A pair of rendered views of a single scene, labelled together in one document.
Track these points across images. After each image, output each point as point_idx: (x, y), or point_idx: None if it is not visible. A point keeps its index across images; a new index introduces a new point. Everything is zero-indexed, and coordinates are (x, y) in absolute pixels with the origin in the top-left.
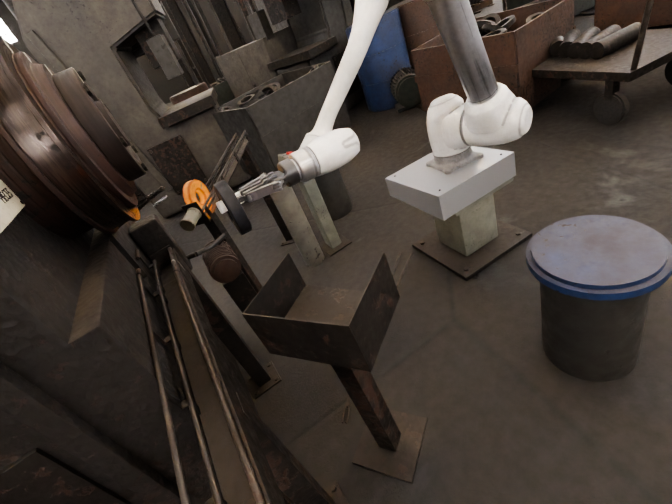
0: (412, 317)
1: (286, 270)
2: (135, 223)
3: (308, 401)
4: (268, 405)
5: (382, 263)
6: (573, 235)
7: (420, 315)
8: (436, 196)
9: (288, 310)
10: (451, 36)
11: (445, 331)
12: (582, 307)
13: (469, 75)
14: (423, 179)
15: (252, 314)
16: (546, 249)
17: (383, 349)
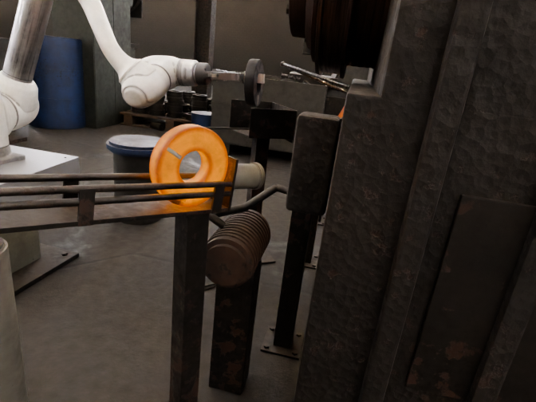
0: (138, 273)
1: (258, 115)
2: (329, 116)
3: (266, 297)
4: (296, 321)
5: (235, 102)
6: (128, 142)
7: (134, 269)
8: (76, 158)
9: (269, 135)
10: (48, 17)
11: (147, 254)
12: None
13: (39, 53)
14: (26, 166)
15: (293, 109)
16: (143, 145)
17: None
